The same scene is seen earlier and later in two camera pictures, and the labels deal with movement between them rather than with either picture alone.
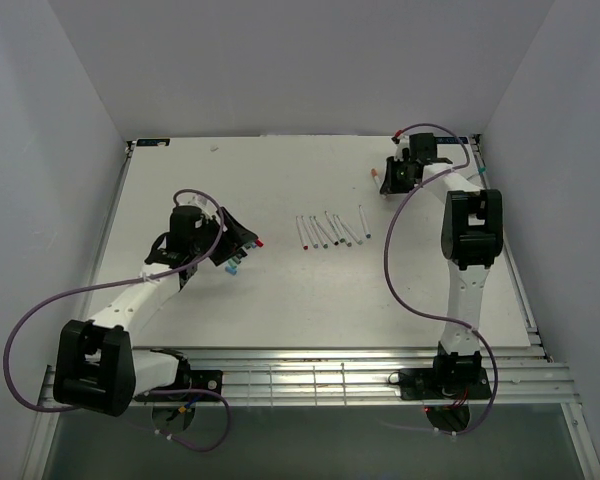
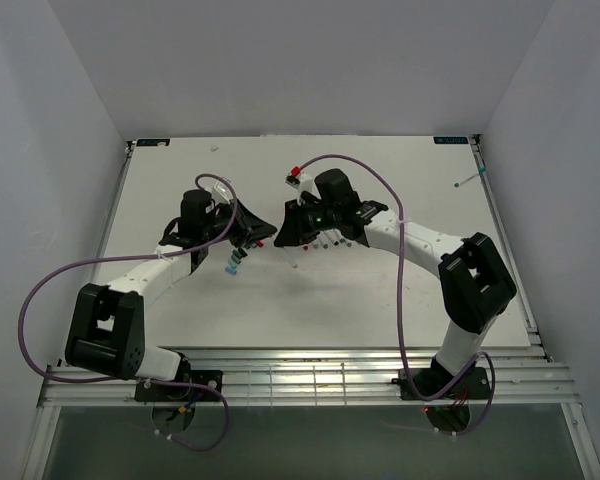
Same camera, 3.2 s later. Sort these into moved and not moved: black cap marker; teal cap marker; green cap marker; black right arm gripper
Moved: black right arm gripper
Not moved: green cap marker; teal cap marker; black cap marker
